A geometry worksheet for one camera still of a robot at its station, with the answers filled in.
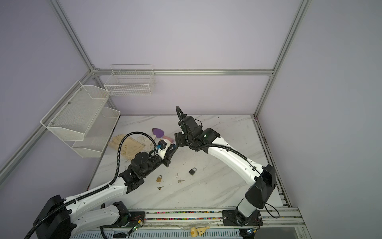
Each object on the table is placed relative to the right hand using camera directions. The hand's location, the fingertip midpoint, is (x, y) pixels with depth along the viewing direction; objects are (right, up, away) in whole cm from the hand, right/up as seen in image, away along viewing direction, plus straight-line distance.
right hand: (178, 136), depth 75 cm
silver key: (-1, -27, +11) cm, 29 cm away
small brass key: (-12, -30, +9) cm, 33 cm away
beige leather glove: (-37, -8, +27) cm, 47 cm away
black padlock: (+6, -23, +15) cm, 28 cm away
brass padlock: (-13, -26, +11) cm, 31 cm away
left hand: (-2, -5, 0) cm, 5 cm away
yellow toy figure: (+8, -44, -7) cm, 46 cm away
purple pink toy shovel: (-19, +1, +36) cm, 41 cm away
